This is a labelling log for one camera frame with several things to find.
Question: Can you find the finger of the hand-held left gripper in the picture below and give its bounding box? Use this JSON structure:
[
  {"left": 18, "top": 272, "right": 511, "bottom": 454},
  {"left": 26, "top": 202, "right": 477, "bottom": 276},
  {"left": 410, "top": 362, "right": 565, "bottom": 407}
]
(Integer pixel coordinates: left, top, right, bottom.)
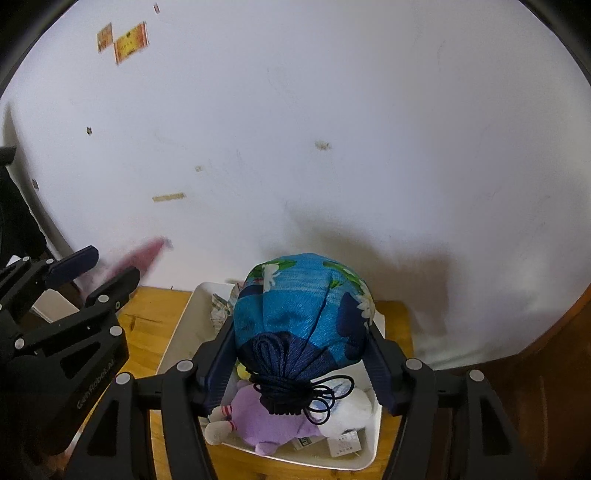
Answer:
[
  {"left": 0, "top": 246, "right": 100, "bottom": 324},
  {"left": 14, "top": 267, "right": 140, "bottom": 356}
]

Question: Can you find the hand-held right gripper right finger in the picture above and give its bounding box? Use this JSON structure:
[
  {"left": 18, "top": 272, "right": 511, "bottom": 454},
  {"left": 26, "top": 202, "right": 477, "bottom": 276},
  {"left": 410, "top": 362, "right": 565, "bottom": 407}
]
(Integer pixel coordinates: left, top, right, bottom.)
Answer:
[{"left": 362, "top": 323, "right": 536, "bottom": 480}]

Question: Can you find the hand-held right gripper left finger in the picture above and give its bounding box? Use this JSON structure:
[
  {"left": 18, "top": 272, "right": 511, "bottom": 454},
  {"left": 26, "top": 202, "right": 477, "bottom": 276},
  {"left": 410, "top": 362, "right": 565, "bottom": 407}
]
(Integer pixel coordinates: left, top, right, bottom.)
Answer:
[{"left": 65, "top": 318, "right": 238, "bottom": 480}]

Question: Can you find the pink packet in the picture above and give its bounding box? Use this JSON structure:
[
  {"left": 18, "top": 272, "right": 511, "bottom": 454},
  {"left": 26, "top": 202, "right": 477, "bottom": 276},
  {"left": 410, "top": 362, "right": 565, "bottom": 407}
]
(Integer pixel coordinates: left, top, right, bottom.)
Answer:
[{"left": 76, "top": 237, "right": 172, "bottom": 296}]

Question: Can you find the white plastic tray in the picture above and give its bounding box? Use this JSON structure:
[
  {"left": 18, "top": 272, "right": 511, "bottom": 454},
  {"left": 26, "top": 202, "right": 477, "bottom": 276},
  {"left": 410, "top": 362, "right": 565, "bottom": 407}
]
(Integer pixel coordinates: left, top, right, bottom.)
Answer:
[{"left": 156, "top": 281, "right": 386, "bottom": 472}]

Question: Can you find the purple and white plush toy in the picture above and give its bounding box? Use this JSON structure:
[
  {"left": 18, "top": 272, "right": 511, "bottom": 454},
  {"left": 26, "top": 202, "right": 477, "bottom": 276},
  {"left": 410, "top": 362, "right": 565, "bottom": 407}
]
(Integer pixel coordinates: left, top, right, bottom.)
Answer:
[{"left": 204, "top": 378, "right": 375, "bottom": 457}]

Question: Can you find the grey plaid cloth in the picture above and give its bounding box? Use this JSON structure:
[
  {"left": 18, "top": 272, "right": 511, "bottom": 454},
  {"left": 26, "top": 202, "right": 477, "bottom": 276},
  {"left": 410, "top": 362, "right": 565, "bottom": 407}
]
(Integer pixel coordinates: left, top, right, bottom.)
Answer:
[{"left": 211, "top": 281, "right": 245, "bottom": 330}]

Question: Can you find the blue floral drawstring pouch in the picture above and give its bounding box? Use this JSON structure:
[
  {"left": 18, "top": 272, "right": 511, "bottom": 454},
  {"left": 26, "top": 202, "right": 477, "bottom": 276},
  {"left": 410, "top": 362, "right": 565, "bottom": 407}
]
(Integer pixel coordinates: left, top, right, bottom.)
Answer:
[{"left": 233, "top": 252, "right": 376, "bottom": 425}]

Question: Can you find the white printed tag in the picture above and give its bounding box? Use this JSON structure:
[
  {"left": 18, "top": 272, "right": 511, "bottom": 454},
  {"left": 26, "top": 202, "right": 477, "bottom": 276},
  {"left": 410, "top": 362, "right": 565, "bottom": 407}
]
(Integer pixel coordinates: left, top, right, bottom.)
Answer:
[{"left": 325, "top": 434, "right": 365, "bottom": 457}]

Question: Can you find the dark bulky object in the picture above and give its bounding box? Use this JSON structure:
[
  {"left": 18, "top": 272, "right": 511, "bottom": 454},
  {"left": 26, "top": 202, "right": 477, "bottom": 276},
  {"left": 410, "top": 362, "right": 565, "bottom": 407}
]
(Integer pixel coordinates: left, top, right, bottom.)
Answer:
[{"left": 0, "top": 145, "right": 49, "bottom": 268}]

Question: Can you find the wooden door frame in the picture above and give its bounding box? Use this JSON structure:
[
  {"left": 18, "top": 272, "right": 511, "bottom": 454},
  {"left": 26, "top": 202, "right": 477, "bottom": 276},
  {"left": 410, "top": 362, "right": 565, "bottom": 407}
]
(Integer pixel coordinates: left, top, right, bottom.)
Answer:
[{"left": 480, "top": 281, "right": 591, "bottom": 480}]

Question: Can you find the large orange wall sticker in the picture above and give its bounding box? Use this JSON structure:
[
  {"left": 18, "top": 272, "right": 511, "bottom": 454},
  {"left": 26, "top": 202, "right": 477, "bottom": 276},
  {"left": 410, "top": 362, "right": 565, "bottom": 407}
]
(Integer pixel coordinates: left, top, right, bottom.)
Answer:
[{"left": 113, "top": 21, "right": 149, "bottom": 65}]

